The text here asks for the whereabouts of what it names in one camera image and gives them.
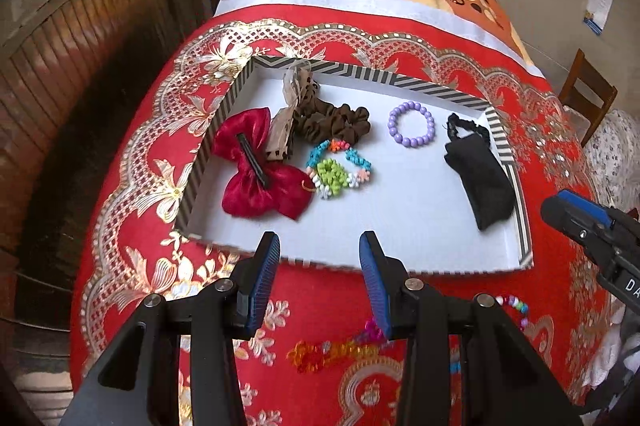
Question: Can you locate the purple bead bracelet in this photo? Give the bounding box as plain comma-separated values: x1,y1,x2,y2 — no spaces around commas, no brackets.
387,99,436,149

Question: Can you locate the red satin hair bow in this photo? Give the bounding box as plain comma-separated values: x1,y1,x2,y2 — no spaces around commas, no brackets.
213,108,311,220

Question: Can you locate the colourful flower bead bracelet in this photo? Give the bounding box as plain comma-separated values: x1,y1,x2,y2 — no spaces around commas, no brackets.
304,138,374,201

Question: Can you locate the floral fabric bundle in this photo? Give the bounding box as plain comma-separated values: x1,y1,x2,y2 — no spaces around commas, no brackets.
584,109,639,212

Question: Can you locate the wooden chair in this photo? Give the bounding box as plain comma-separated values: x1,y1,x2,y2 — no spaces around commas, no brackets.
559,48,617,147

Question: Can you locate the pink purple bead charm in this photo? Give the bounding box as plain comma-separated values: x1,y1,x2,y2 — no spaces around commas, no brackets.
355,318,390,347

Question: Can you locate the striped white cardboard tray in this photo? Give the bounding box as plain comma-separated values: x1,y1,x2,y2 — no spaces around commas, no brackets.
175,61,534,275

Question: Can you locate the brown scrunchie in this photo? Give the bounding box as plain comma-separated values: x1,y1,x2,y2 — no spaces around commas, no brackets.
293,97,371,146

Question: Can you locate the leopard print hair bow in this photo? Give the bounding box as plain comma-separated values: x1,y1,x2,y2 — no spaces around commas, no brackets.
265,61,319,161

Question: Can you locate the wooden slatted door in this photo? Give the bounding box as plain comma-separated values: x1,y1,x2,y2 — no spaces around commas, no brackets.
1,0,198,252

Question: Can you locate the multicolour pastel bead bracelet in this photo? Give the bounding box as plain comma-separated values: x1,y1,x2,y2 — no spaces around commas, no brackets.
494,294,532,332

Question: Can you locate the orange translucent bead bracelet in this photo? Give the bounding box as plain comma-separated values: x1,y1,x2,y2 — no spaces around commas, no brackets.
285,337,371,374

